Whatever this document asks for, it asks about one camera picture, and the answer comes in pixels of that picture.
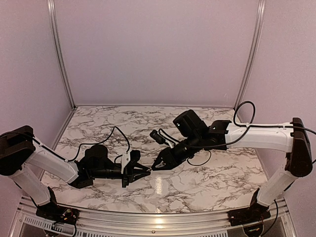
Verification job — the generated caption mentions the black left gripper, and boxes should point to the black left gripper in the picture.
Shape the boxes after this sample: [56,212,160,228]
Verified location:
[91,163,151,188]

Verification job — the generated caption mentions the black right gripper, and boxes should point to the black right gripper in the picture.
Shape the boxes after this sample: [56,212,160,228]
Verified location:
[151,133,203,171]

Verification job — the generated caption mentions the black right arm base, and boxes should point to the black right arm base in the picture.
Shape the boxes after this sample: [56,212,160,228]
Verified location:
[228,189,271,226]

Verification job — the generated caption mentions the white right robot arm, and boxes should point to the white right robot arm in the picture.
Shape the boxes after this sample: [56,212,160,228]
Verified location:
[151,110,313,221]

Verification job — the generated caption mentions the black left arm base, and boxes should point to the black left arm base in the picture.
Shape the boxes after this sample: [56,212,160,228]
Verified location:
[36,205,79,225]

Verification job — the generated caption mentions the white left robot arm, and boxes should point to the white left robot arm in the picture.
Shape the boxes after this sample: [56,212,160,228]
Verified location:
[0,125,151,220]

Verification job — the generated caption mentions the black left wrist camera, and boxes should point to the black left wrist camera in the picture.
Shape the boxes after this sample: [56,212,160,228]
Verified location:
[129,150,141,163]

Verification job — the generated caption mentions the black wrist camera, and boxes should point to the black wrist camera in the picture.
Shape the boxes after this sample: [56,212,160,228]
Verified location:
[150,129,166,145]
[129,150,141,163]

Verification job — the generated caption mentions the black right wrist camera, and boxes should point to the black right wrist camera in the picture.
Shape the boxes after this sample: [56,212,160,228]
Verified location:
[150,129,166,145]

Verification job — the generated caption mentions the black left camera cable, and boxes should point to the black left camera cable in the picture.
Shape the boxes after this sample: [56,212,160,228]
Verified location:
[66,126,131,163]

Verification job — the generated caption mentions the black camera cable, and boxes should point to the black camera cable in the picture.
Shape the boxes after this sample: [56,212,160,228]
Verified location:
[66,126,131,163]
[159,100,256,166]

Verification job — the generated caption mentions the black right camera cable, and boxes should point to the black right camera cable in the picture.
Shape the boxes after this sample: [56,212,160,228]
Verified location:
[159,100,256,166]

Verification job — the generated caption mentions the aluminium front frame rail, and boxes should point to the aluminium front frame rail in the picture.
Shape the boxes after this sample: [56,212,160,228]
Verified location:
[14,195,291,237]

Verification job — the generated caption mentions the aluminium right corner post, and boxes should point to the aluminium right corner post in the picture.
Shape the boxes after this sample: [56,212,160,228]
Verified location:
[234,0,266,109]

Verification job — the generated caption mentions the aluminium corner post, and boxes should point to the aluminium corner post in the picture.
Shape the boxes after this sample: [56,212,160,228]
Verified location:
[47,0,76,110]
[234,0,266,109]

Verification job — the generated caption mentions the aluminium left corner post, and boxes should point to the aluminium left corner post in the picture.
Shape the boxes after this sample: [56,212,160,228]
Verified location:
[47,0,76,110]

